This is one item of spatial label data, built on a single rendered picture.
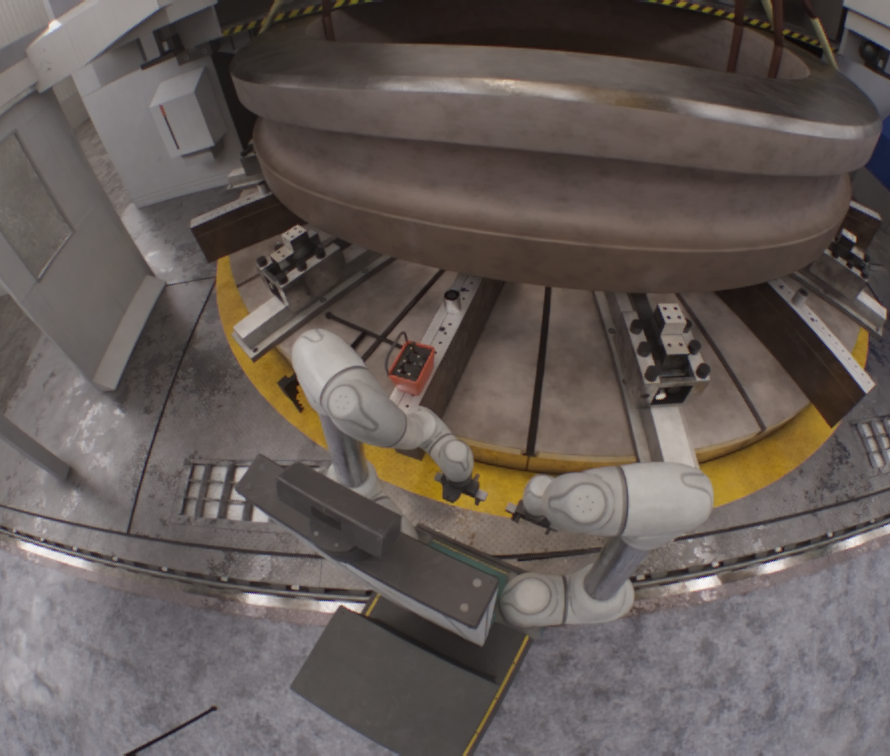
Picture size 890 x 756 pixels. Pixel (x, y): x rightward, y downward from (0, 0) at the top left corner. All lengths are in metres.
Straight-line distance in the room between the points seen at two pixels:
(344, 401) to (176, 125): 4.71
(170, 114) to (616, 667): 5.81
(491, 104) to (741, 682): 2.82
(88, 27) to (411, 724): 3.92
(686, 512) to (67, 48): 3.90
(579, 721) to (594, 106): 2.52
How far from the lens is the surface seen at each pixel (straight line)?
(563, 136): 1.66
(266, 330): 2.82
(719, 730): 2.61
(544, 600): 1.28
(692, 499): 0.84
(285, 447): 2.78
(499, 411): 2.27
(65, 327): 3.88
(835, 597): 3.06
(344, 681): 1.48
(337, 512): 0.43
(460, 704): 1.43
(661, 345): 2.13
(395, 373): 1.84
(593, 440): 2.25
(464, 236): 1.96
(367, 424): 0.87
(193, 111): 5.16
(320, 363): 0.96
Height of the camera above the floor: 2.26
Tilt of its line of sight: 55 degrees down
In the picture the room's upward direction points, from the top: 8 degrees counter-clockwise
